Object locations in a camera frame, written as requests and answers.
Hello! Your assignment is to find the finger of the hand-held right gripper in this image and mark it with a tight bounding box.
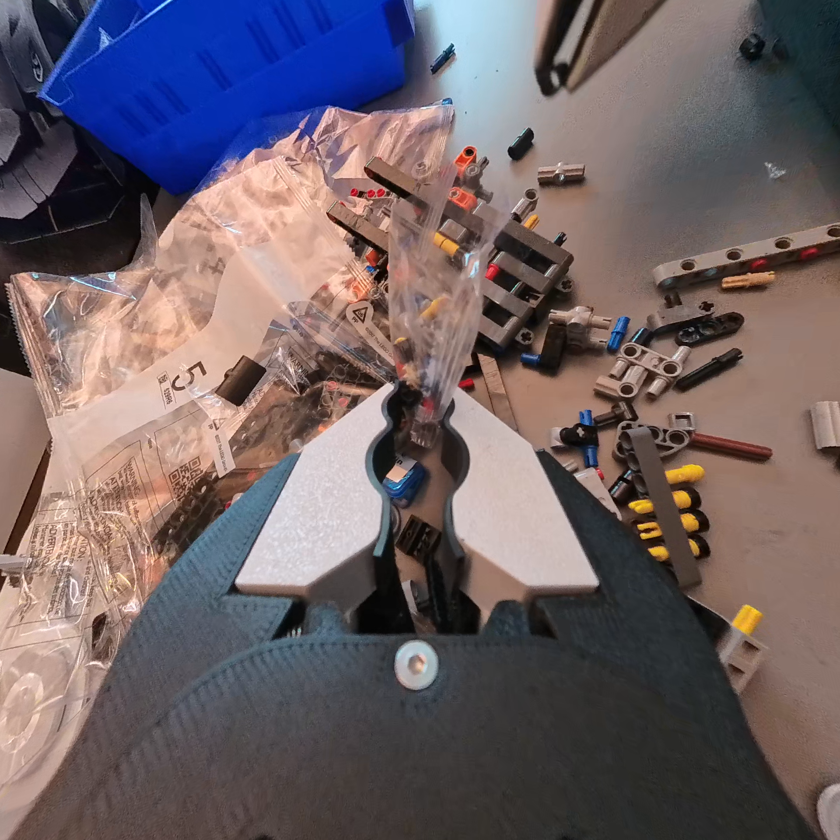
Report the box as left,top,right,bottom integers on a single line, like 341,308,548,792
533,0,601,98
566,0,667,93

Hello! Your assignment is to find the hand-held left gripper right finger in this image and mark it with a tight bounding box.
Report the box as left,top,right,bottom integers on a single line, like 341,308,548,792
445,387,601,629

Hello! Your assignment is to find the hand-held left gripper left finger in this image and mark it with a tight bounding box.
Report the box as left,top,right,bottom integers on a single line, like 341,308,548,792
235,382,399,629

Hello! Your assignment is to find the pile of toy bricks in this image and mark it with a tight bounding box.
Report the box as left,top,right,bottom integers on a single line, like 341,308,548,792
512,125,840,697

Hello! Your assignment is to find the small clear parts bag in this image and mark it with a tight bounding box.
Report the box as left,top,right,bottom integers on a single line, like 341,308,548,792
384,147,519,454

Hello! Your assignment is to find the dark toy set box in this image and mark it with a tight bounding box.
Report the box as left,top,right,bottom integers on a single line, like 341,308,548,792
0,0,158,244

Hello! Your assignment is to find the black toy connector piece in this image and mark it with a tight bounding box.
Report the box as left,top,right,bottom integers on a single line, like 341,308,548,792
215,356,266,406

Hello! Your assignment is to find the black perforated board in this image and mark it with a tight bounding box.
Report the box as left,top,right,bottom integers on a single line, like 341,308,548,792
758,0,840,126

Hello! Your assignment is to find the numbered clear parts bag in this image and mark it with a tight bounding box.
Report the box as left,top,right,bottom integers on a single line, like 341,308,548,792
7,262,395,592

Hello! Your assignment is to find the long grey toy beam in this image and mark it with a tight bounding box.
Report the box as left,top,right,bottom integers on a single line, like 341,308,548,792
653,223,840,290

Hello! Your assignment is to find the large clear crumpled bag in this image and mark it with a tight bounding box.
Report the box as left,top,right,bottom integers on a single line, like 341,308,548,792
0,591,112,788

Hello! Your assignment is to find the blue plastic bin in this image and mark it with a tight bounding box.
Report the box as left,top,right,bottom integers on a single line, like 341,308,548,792
39,0,417,196

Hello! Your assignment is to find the black toy frame assembly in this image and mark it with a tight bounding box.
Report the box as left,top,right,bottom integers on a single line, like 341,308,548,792
327,146,576,358

